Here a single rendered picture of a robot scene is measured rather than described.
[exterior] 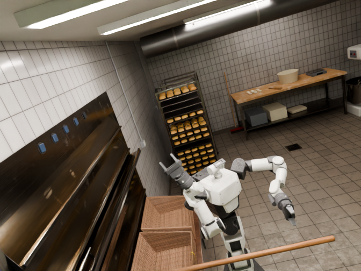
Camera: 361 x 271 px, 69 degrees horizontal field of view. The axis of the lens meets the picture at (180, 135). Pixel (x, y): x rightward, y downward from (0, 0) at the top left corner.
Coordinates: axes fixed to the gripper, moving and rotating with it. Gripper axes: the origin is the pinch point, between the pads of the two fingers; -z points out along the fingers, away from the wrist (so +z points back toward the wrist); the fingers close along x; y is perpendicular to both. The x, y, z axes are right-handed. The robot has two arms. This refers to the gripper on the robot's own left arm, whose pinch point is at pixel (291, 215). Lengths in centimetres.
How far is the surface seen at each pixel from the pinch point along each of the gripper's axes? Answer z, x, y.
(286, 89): 401, 36, -141
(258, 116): 415, 82, -80
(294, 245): -14.5, 7.1, 5.0
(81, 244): -9, -18, 119
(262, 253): -14.9, 7.4, 22.1
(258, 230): 135, 126, 4
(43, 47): 51, -127, 123
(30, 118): 5, -92, 122
